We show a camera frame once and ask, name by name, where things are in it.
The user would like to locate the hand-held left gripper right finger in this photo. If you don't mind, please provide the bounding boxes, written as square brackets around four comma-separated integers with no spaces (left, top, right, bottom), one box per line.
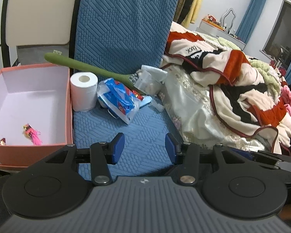
[165,133,251,186]

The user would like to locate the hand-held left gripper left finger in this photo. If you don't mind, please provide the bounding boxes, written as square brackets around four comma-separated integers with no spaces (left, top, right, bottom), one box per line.
[40,133,125,186]

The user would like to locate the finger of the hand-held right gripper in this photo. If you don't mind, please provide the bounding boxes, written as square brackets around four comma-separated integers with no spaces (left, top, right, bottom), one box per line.
[229,148,291,163]

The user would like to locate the blue printed plastic bag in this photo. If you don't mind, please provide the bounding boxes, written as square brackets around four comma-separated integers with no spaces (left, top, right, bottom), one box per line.
[96,78,144,125]

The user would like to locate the pink cardboard box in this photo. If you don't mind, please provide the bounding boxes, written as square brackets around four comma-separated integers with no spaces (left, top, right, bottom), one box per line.
[0,63,74,168]

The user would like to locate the white satin bed cover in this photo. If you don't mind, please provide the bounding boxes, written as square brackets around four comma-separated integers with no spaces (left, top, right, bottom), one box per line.
[159,68,267,151]

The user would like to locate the white toilet paper roll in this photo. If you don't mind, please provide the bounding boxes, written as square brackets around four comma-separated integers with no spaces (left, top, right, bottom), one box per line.
[70,72,99,112]

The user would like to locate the clear plastic package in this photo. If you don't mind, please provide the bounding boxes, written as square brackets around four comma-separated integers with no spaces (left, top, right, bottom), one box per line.
[135,64,168,95]

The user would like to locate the red cream black blanket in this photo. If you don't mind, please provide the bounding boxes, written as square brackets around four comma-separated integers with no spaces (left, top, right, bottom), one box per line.
[161,30,291,156]

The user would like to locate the pink feathered toy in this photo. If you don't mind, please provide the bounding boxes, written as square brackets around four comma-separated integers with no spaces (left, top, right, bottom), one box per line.
[22,124,43,146]

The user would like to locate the blue quilted mat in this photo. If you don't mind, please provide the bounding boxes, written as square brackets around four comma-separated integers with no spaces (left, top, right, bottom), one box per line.
[73,0,185,182]

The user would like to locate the white dresser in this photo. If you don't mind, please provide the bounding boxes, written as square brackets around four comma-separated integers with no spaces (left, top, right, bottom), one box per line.
[196,19,246,51]

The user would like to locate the dark window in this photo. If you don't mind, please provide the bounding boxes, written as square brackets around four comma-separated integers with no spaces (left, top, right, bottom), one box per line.
[261,0,291,68]

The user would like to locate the white framed mirror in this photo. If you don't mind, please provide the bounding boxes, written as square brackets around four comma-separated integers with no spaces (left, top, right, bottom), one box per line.
[219,8,237,31]

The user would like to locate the yellow hanging garment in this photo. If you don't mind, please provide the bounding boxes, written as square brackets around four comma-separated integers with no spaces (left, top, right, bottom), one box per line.
[182,0,205,28]

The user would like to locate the dark patterned hanging garment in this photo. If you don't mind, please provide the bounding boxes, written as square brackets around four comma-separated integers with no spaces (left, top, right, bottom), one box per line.
[173,0,194,23]

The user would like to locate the green long-handled brush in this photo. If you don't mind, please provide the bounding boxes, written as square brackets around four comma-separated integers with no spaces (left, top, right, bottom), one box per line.
[44,52,146,95]

